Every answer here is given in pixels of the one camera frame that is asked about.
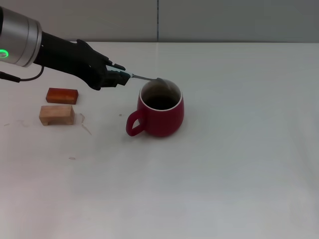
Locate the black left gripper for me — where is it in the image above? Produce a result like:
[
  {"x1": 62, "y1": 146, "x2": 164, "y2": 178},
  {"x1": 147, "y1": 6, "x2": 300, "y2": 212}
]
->
[{"x1": 32, "y1": 31, "x2": 132, "y2": 91}]

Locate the spoon with light blue handle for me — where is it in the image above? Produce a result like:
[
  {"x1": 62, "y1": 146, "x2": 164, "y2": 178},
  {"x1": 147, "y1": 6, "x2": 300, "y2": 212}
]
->
[{"x1": 124, "y1": 71, "x2": 173, "y2": 90}]

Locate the red ceramic coffee cup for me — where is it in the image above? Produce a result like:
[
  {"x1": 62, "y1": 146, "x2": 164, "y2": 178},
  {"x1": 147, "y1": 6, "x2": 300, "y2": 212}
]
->
[{"x1": 126, "y1": 79, "x2": 185, "y2": 138}]

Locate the dark red wooden block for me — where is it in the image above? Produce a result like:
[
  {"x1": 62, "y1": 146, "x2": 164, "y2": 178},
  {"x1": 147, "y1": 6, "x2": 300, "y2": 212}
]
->
[{"x1": 46, "y1": 87, "x2": 80, "y2": 105}]

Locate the light wooden block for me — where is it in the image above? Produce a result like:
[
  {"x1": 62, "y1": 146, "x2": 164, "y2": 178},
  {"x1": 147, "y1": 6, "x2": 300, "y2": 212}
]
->
[{"x1": 38, "y1": 105, "x2": 75, "y2": 126}]

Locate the black cable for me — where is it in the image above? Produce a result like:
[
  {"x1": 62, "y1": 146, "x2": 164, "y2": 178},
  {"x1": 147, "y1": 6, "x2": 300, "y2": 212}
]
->
[{"x1": 0, "y1": 65, "x2": 45, "y2": 83}]

